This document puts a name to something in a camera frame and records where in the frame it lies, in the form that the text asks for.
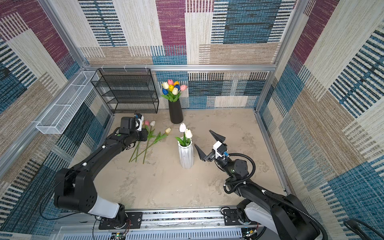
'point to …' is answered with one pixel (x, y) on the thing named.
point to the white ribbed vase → (186, 155)
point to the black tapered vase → (176, 114)
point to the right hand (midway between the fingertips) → (202, 137)
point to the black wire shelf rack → (127, 90)
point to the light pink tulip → (183, 87)
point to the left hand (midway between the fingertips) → (145, 130)
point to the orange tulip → (176, 83)
